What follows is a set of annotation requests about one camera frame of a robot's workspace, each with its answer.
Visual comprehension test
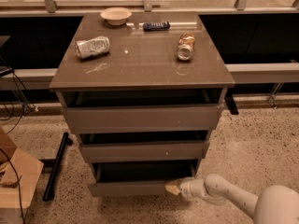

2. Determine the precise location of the grey bottom drawer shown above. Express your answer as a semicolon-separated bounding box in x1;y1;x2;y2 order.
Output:
89;160;200;197

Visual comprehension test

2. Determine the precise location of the grey drawer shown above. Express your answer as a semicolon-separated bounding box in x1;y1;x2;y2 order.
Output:
89;160;200;197
59;89;225;134
80;131;209;162

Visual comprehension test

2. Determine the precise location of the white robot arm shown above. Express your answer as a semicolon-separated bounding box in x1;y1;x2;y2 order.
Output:
165;174;299;224

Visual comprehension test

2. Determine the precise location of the grey middle drawer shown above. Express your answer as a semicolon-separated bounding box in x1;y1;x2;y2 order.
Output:
80;131;209;162

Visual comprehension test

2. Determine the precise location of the grey top drawer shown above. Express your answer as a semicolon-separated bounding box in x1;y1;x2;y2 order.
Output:
59;89;225;134

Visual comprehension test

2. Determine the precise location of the grey drawer cabinet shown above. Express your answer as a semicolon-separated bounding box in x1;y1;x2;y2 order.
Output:
49;12;236;179

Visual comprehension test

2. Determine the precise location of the black table leg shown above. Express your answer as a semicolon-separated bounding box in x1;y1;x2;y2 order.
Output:
224;89;239;115

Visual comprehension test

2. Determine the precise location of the black metal bar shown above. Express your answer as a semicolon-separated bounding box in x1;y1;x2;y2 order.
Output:
42;133;73;202

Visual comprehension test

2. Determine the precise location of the crushed orange silver can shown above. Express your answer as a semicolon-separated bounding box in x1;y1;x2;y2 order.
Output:
177;33;195;61

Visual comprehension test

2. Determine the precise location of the cardboard box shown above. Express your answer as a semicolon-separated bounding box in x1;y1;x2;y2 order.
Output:
0;128;44;224

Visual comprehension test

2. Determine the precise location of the dark blue remote control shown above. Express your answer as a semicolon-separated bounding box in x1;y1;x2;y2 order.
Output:
143;21;171;32

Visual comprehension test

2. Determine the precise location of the crushed green white can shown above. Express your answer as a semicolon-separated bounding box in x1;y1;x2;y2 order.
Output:
75;35;110;59

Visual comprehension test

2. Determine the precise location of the cream ceramic bowl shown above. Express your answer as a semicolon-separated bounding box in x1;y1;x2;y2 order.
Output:
100;7;132;26

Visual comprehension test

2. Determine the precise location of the black cable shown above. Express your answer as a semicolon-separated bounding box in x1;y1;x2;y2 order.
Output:
0;147;27;224

